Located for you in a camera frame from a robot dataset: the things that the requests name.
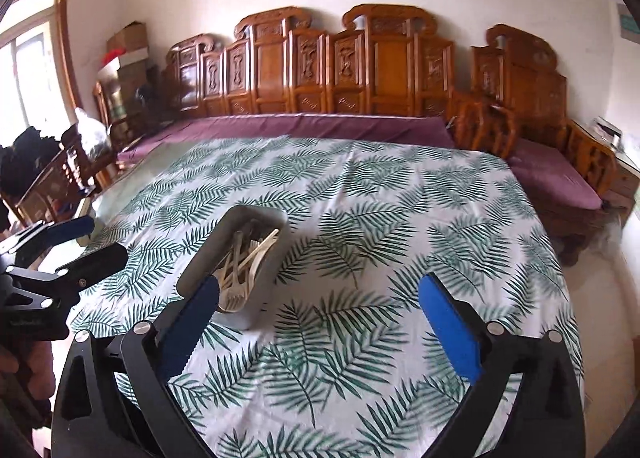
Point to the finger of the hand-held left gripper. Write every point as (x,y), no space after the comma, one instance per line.
(95,260)
(75,229)

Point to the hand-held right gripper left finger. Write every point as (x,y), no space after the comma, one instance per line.
(192,328)

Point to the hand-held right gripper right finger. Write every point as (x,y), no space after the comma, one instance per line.
(450,328)

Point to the cream plastic fork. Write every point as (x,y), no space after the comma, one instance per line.
(232,298)

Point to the grey rectangular container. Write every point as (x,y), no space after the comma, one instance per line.
(247,319)

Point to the person's left hand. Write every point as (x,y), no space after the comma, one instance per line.
(35,373)

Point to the tan rectangular block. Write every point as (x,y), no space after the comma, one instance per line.
(84,208)

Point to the dark wooden chair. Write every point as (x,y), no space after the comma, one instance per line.
(50,182)

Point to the black bag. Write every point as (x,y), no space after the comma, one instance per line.
(30,152)

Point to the white plastic bag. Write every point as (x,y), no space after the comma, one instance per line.
(92,132)

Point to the leaf-print tablecloth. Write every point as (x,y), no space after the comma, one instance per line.
(350,248)

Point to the red cloth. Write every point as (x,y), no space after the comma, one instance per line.
(112,59)

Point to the purple armchair cushion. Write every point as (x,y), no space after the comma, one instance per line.
(550,172)

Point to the cardboard box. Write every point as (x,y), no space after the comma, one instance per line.
(127,37)

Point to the wooden side table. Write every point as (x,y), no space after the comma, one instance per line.
(622,188)

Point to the long purple sofa cushion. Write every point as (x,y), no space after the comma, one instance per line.
(300,130)

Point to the white box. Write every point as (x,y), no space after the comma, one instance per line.
(607,130)

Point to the carved wooden armchair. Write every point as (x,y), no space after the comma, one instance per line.
(520,82)

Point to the carved wooden sofa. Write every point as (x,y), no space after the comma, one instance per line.
(385,67)

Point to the wooden window frame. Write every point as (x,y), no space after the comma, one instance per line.
(62,37)

